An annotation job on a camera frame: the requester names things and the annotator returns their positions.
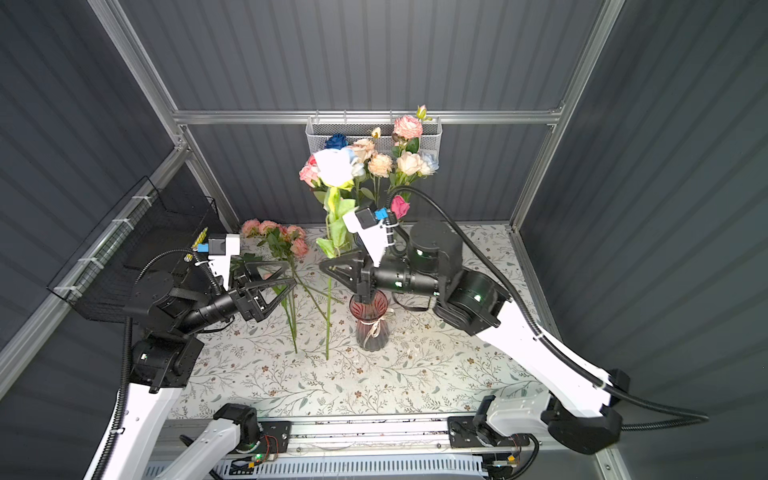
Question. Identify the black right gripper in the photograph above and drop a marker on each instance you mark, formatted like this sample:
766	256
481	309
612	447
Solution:
355	277

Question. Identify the white wire mesh basket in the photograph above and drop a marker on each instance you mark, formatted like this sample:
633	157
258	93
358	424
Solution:
320	129

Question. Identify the yellow marker pen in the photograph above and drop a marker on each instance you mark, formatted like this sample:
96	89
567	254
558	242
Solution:
200	238

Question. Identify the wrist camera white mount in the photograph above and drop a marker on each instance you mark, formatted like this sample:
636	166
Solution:
375	230
220	249

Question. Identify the black wire mesh basket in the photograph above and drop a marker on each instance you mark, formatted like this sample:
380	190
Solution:
97	278

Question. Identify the pale pink rose stem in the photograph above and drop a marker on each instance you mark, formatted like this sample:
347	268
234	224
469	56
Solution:
408	168

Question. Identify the bunch of artificial flowers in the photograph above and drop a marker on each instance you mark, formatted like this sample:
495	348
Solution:
286	243

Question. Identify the light pink rose stem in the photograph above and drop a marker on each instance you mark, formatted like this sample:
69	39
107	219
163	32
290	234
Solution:
310	175

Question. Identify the red glass vase with ribbon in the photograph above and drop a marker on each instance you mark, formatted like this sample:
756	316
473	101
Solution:
372	328

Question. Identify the magenta rose stem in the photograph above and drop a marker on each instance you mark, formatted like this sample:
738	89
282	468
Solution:
399	206

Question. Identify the white rose with green leaves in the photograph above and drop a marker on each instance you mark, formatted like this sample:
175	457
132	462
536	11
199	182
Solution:
336	172

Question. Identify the pink cream peony spray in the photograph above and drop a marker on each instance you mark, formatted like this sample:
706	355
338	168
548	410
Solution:
408	131

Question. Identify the floral table cloth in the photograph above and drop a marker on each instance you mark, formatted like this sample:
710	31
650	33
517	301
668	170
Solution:
317	368

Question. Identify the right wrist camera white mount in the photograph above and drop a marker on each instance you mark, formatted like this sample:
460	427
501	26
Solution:
375	230

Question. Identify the white rose stem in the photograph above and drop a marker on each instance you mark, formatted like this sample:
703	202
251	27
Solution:
429	165

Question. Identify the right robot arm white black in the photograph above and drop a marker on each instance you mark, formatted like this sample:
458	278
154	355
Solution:
574	412

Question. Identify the blue rose stem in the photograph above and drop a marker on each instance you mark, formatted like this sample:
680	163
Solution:
337	141

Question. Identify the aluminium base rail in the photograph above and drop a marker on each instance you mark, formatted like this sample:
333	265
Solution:
326	448

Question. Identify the pink red rose stem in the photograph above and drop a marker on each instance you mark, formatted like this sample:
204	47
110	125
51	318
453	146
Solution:
312	161

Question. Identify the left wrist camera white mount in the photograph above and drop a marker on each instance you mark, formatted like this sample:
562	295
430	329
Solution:
220	249

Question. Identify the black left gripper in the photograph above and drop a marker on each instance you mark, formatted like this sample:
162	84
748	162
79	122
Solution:
247	300

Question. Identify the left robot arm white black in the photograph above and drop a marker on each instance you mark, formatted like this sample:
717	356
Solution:
163	324

